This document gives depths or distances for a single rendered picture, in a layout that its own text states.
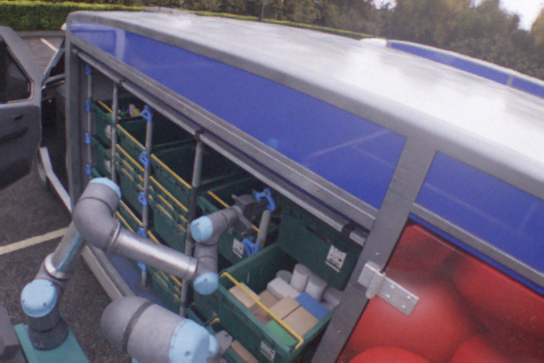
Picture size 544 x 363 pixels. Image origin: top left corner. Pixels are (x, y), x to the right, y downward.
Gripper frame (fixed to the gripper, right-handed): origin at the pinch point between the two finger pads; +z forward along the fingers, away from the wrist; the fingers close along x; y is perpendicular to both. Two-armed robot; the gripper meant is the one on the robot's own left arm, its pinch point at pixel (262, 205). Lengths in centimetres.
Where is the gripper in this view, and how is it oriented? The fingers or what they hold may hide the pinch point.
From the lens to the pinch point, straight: 137.1
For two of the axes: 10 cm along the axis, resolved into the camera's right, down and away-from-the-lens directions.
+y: -7.0, -4.7, 5.3
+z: 6.7, -1.8, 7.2
